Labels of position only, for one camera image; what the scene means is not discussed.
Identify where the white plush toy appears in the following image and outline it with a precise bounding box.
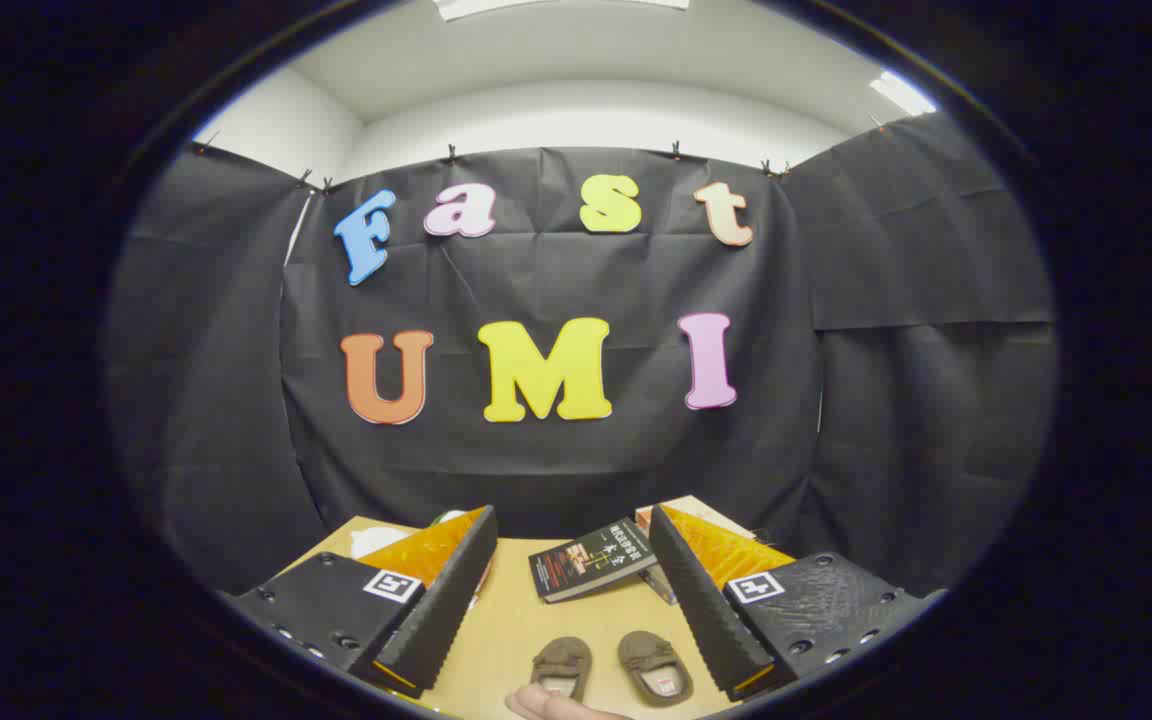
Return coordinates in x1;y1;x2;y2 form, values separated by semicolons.
349;525;417;561

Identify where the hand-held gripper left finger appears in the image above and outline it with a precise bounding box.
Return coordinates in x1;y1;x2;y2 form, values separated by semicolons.
226;505;499;699

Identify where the beige cover book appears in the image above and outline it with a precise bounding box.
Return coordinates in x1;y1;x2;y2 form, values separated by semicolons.
634;495;757;541

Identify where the brown fuzzy shoe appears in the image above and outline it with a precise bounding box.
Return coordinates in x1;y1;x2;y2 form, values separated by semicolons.
530;636;594;703
618;630;694;708

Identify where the black cover book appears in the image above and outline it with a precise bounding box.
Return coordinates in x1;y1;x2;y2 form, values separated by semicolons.
528;517;659;604

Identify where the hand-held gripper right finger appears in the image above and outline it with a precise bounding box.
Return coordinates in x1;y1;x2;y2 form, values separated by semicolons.
648;505;947;703

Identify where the dark blue book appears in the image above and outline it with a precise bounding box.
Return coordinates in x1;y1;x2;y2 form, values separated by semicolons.
639;565;679;607

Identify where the ceiling light panel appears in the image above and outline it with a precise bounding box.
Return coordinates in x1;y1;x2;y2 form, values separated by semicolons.
869;70;937;117
433;0;692;23

